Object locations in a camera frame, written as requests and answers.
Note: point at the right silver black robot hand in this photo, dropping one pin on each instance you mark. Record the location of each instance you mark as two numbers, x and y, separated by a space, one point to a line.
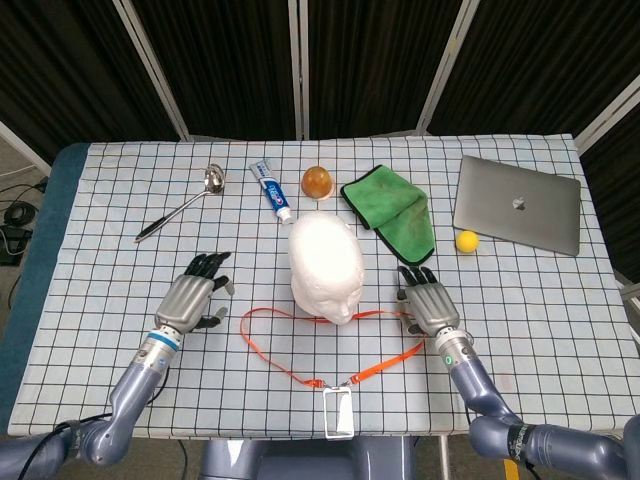
432 305

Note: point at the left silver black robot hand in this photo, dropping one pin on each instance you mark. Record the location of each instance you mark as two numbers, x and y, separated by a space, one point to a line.
185 300

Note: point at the clear badge holder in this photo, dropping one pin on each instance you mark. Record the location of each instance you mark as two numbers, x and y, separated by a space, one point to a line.
345 420

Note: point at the white foam mannequin head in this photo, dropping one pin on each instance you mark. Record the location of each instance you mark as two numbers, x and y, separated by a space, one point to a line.
325 260

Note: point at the white checked tablecloth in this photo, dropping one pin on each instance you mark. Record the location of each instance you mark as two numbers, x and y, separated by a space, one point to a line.
150 280

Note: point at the yellow ball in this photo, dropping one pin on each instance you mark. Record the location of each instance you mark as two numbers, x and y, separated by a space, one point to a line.
467 242

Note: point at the green microfibre cloth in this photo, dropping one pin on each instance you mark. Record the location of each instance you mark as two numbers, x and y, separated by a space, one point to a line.
400 215

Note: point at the grey laptop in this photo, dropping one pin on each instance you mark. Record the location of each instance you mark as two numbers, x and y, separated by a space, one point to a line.
515 200

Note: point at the blue white toothpaste tube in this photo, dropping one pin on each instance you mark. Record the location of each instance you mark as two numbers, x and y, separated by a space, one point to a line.
272 192

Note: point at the blue padded table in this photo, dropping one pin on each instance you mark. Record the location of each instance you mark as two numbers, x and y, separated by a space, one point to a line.
35 280

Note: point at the amber dome jelly cup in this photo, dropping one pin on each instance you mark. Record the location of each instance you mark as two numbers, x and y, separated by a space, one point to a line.
316 182

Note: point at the black power adapter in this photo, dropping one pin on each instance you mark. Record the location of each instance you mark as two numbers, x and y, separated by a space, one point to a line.
12 245

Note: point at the grey robot torso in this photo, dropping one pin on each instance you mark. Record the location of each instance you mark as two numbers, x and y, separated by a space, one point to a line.
300 460

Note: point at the black folding screen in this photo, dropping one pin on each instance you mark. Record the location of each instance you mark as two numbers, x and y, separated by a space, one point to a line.
235 65

